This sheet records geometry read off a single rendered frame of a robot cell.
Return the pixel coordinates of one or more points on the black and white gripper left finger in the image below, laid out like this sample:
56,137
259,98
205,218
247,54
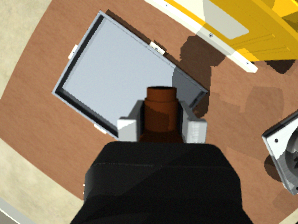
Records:
130,128

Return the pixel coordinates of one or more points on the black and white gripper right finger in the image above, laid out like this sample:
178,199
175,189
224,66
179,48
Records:
191,128

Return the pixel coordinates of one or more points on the brown glass bottle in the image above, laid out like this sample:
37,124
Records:
161,114

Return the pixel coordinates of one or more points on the yellow plastic crate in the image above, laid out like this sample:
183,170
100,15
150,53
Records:
250,27

